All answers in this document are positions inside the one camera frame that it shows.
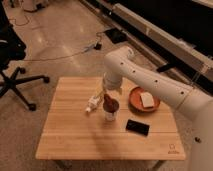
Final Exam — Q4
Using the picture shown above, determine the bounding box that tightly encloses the white cup with brown contents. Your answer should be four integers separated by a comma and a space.
103, 94, 119, 121

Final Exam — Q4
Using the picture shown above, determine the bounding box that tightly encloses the white plastic bottle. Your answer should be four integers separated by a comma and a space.
85, 96, 103, 113

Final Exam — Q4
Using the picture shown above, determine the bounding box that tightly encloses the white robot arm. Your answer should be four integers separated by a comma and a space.
103, 46, 213, 171

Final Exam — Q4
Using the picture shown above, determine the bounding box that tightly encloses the black power adapter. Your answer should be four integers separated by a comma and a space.
94, 43, 102, 50

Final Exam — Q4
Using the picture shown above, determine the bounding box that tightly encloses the wooden table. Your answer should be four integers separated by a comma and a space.
36, 77, 186, 160

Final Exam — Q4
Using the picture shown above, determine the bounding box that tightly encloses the black smartphone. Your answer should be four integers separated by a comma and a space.
126, 120, 150, 136

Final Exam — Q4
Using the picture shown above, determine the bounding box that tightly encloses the black floor mat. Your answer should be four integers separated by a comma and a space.
105, 28, 127, 44

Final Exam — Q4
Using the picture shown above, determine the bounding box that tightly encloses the black office chair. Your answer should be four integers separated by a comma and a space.
0, 0, 50, 111

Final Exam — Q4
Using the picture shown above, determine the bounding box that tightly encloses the long metal rail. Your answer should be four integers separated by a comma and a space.
84, 0, 213, 95

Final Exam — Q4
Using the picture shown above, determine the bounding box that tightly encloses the floor cable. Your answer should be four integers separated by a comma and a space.
19, 30, 108, 63

